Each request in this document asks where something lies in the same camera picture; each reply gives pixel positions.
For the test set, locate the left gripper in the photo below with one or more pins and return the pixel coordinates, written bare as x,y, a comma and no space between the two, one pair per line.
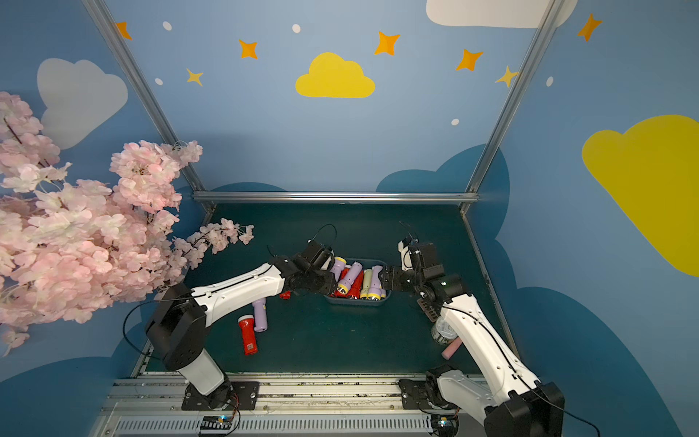
325,279

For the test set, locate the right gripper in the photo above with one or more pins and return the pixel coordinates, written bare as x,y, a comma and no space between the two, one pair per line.
397,279

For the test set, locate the purple flashlight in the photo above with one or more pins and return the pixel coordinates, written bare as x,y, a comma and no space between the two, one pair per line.
375,291
338,267
260,315
356,268

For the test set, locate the blue plastic storage box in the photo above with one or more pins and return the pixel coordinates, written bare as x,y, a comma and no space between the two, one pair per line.
367,264

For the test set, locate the pale green flashlight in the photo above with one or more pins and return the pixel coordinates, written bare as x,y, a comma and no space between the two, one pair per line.
366,284

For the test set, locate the red white-headed flashlight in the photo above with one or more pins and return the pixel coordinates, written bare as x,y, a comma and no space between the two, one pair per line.
341,291
248,334

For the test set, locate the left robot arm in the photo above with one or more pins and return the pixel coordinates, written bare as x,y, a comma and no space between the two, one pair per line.
180,324

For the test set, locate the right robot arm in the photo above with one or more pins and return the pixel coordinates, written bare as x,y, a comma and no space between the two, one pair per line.
512,401

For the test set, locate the silver tin can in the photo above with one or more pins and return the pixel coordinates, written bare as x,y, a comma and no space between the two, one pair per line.
442,332

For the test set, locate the right controller board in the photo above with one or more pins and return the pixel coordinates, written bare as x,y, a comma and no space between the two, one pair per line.
444,425

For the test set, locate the controller board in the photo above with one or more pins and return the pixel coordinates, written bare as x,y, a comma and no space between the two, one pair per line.
444,425
218,425

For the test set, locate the left controller board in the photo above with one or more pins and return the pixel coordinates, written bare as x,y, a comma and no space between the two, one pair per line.
218,425

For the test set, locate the pink cherry blossom tree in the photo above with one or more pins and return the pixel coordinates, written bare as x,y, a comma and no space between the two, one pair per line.
71,248

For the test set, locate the purple pink-handled spatula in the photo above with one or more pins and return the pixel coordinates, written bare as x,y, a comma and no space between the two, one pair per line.
451,349

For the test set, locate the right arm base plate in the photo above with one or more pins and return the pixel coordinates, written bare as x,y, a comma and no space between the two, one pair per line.
420,393

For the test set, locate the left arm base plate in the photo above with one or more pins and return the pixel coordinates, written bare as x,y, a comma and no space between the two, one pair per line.
240,396

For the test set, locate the aluminium rail base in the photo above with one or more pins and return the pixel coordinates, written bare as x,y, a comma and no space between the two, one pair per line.
289,404

